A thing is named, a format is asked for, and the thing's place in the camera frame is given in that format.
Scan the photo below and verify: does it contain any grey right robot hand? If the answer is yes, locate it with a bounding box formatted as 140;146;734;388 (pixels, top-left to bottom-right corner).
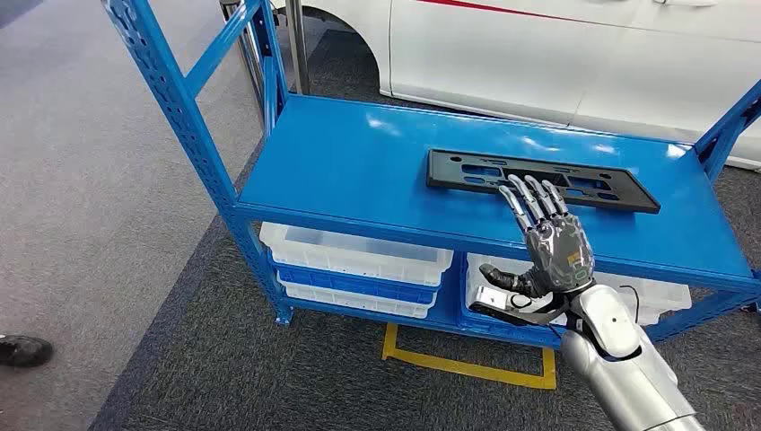
478;173;596;299

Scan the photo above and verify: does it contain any black plastic plate frame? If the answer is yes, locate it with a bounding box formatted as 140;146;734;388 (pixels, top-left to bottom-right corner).
425;148;661;216

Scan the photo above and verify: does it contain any blue metal shelf rack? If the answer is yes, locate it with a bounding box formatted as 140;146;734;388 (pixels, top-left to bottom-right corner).
101;0;761;352

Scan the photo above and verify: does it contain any wide white plastic bin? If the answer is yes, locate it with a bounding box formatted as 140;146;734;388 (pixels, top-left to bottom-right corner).
465;252;693;327

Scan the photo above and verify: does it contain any yellow floor tape outline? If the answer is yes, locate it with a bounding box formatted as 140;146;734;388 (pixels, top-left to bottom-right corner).
381;322;558;391

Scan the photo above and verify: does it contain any large translucent white bin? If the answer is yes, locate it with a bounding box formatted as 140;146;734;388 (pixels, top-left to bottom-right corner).
259;221;455;288

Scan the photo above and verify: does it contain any shallow white plastic bin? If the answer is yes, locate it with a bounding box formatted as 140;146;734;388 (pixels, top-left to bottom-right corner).
276;276;438;320

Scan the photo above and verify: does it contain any white car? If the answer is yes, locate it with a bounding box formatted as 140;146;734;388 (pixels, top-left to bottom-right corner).
270;0;761;172

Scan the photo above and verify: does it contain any plain chrome pole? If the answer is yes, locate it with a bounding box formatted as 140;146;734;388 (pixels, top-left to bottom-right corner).
284;0;312;96

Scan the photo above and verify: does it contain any black-capped chrome stanchion pole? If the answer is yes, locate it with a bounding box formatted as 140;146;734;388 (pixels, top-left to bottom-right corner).
218;0;267;129

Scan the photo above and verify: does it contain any black shoe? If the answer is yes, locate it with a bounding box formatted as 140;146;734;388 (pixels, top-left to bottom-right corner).
0;334;55;369

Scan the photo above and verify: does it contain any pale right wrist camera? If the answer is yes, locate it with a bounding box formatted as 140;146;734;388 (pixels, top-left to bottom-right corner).
468;285;571;327

